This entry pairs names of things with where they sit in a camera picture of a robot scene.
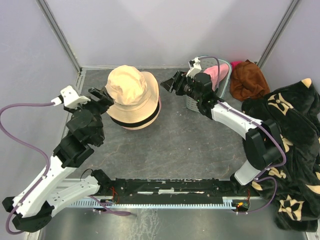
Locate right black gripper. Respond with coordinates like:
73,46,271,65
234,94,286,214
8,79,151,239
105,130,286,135
159,70,201,102

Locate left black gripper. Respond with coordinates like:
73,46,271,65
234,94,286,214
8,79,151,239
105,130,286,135
65,85,115,142

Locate beige pink hats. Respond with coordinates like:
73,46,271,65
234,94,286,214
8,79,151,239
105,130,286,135
105,65,159,123

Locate black cloth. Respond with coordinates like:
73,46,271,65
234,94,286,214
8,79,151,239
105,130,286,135
110,104,159,128

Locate cream bucket hat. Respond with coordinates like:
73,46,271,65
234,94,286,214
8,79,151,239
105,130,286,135
123,96,162,131

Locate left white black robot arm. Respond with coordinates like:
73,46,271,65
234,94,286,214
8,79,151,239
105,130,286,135
1,85,114,235

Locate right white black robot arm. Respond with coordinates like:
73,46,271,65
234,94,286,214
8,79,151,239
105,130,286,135
160,71,287,196

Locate teal plastic basket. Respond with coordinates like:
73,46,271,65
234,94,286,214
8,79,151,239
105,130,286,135
186,55,233,99

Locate red cloth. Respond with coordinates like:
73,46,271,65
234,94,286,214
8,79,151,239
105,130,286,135
230,61,242,70

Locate brown cloth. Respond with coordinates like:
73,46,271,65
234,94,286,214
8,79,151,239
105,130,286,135
229,60,270,102

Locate black floral blanket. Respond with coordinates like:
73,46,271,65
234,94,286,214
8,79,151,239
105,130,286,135
241,78,320,232

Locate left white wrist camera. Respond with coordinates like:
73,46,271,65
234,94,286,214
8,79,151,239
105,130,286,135
51,85,91,109

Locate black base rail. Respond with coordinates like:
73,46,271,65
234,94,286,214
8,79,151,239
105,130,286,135
96,178,253,204

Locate left aluminium corner post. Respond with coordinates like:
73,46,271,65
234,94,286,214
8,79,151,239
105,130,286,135
36,0,82,73

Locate aluminium corner post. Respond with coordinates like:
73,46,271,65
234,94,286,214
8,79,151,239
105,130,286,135
257,0,301,69
36,0,82,73

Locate right aluminium corner post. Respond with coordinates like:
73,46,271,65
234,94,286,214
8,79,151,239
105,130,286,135
257,0,301,69

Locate light blue cable duct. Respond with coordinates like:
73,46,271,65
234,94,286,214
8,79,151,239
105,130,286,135
68,196,246,210

